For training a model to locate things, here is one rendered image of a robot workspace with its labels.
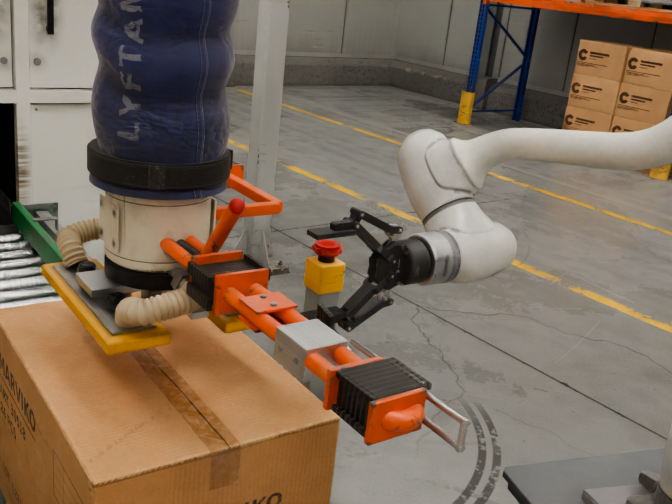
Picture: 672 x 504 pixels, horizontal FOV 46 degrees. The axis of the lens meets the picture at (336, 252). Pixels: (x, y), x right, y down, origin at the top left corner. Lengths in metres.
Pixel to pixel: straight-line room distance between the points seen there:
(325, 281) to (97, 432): 0.73
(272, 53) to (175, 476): 3.23
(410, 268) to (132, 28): 0.55
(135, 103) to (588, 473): 1.10
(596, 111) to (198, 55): 8.14
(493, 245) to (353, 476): 1.59
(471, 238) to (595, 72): 7.89
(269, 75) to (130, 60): 3.04
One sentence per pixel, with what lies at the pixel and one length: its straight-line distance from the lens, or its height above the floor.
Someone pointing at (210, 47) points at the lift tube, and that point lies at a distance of 1.20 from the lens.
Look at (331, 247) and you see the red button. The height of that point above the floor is 1.04.
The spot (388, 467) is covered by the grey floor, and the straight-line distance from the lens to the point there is 2.89.
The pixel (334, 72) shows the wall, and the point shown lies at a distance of 12.22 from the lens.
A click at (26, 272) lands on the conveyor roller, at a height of 0.54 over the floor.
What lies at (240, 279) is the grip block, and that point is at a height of 1.21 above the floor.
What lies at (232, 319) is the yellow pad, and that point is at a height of 1.08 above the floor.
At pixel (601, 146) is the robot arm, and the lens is 1.34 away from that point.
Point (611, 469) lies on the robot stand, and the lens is 1.71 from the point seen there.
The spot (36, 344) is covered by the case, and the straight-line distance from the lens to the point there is 1.49.
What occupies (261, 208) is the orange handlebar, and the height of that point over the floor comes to 1.19.
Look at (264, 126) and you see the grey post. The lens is 4.24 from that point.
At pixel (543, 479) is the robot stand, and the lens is 1.62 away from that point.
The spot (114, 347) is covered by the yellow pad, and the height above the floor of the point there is 1.07.
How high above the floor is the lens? 1.62
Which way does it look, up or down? 19 degrees down
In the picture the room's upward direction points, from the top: 6 degrees clockwise
